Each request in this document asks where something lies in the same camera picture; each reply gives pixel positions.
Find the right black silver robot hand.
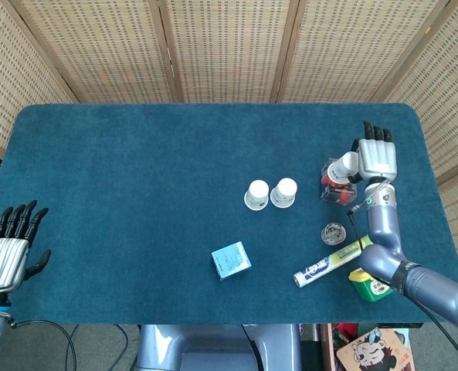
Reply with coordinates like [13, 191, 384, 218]
[347, 121, 400, 183]

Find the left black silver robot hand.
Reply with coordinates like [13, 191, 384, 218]
[0, 199, 52, 291]

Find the white printed paper cup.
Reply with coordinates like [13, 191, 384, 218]
[270, 177, 298, 209]
[243, 179, 270, 211]
[327, 151, 359, 181]

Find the clear box of red clips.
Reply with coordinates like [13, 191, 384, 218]
[320, 157, 359, 205]

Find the round clear paperclip tin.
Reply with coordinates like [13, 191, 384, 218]
[321, 222, 347, 247]

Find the cling film roll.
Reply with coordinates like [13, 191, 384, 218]
[293, 234, 375, 289]

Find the green tub with yellow lid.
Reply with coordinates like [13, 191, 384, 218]
[348, 267, 395, 303]

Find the dark teal table mat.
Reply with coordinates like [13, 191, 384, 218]
[0, 103, 458, 325]

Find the light blue cardboard box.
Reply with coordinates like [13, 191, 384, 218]
[211, 241, 252, 282]

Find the woven bamboo folding screen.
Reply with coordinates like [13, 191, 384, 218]
[0, 0, 458, 287]

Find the cartoon printed cardboard box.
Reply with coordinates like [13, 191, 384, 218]
[335, 327, 415, 371]

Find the grey robot torso base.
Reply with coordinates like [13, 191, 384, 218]
[135, 323, 303, 371]

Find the black floor cable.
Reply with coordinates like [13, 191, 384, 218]
[8, 318, 79, 371]

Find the blue floor cable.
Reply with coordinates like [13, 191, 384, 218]
[64, 324, 130, 371]

